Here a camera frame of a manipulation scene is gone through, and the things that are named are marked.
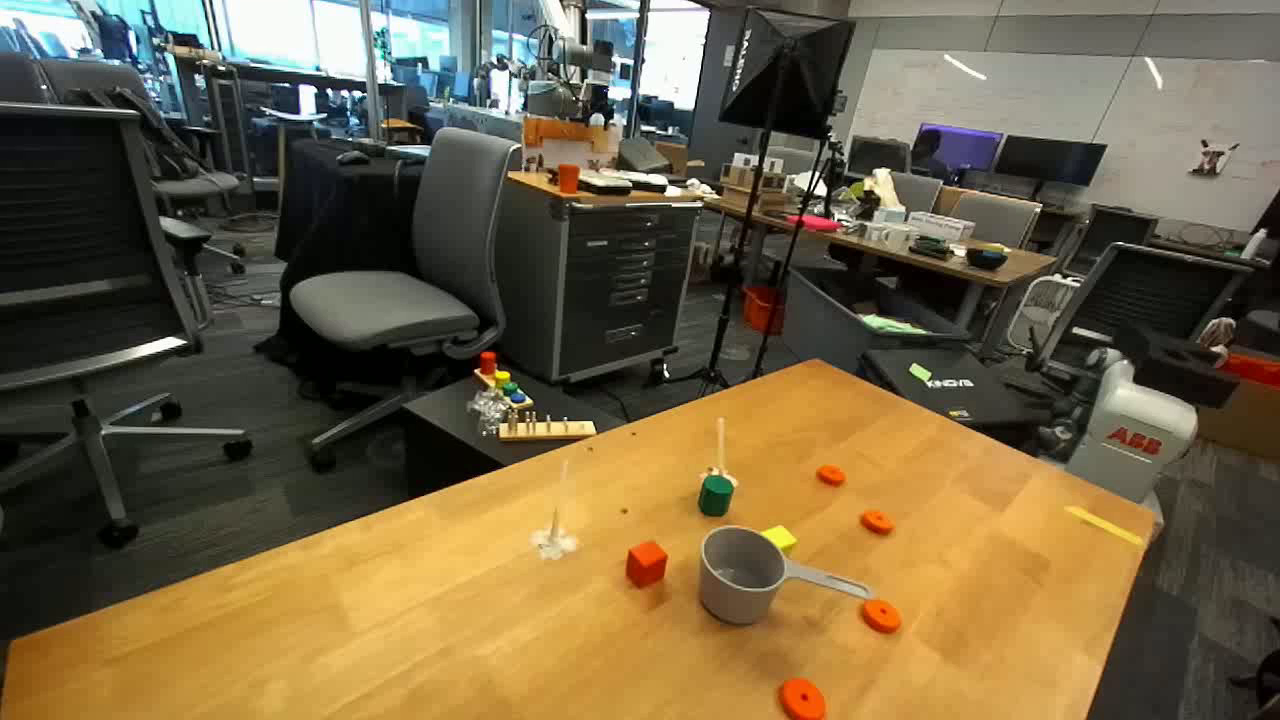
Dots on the green octagonal block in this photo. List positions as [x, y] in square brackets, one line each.
[719, 494]

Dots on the red cube block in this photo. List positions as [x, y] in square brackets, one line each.
[647, 562]

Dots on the grey measuring cup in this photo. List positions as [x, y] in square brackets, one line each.
[740, 574]

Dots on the yellow cube block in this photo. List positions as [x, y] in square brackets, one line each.
[782, 538]

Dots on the white ABB robot base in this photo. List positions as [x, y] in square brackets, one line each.
[1133, 433]

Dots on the orange cup on cabinet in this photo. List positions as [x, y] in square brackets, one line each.
[569, 179]

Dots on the grey drawer cabinet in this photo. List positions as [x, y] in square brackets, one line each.
[588, 283]

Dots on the wooden toy peg board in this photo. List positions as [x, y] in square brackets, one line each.
[511, 414]

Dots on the clear peg stand right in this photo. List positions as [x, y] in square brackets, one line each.
[719, 468]

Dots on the black low side table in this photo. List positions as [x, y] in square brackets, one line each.
[451, 441]

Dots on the grey office chair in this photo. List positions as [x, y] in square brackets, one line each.
[445, 306]

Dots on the black softbox light stand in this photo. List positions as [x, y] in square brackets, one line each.
[785, 73]

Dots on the yellow tape strip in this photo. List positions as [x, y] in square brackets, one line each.
[1105, 524]

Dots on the black mesh office chair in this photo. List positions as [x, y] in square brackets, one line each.
[86, 288]

